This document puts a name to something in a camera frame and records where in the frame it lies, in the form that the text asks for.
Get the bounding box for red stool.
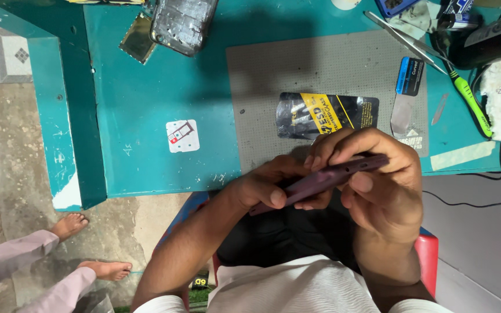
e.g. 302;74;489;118
153;191;439;305

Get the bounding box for person's left hand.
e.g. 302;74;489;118
229;154;334;214

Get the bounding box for small metal pry blade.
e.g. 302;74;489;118
431;92;450;126

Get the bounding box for black yellow label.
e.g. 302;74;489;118
191;272;210;290

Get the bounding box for person's black shorts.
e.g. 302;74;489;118
216;191;362;274

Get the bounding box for purple phone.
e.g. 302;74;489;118
249;153;390;216

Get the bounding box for thin black cable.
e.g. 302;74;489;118
422;189;501;208

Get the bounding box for red sim tray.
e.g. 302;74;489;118
168;122;195;144

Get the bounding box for white round lid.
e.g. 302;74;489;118
331;0;362;11

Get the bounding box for black device with grey label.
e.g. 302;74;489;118
447;9;501;70

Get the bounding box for crumpled paper wrapper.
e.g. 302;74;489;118
400;0;443;41

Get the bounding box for black bottle white label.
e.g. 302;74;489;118
437;0;484;32

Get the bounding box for metal tweezers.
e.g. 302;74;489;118
364;11;449;75

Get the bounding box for blue phone case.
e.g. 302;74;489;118
374;0;421;18

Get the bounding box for person's white shirt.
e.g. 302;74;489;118
133;254;452;313

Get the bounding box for person's right hand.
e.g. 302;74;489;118
304;127;424;247

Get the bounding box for green toothbrush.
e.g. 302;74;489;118
448;70;494;140

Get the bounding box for silver phone back housing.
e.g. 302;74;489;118
149;0;219;57

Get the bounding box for masking tape strip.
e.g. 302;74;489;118
430;140;497;172

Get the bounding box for gold metal plate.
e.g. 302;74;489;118
119;12;157;65

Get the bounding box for white square card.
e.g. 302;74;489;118
166;119;200;154

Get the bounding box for black yellow screen protector packet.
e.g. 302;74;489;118
276;92;380;141

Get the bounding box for grey perforated work mat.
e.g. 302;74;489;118
226;30;429;174

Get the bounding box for metal spatula blue black handle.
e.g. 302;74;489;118
391;57;425;137

